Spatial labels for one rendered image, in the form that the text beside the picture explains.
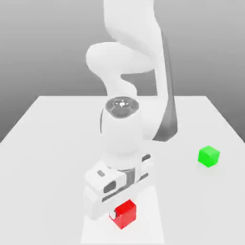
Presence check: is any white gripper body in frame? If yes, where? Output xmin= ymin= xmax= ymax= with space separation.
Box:
xmin=84 ymin=168 xmax=156 ymax=221

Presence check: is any small red cube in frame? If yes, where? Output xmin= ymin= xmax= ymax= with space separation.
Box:
xmin=109 ymin=199 xmax=137 ymax=230

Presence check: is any small green cube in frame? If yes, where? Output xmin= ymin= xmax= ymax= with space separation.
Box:
xmin=197 ymin=145 xmax=221 ymax=168

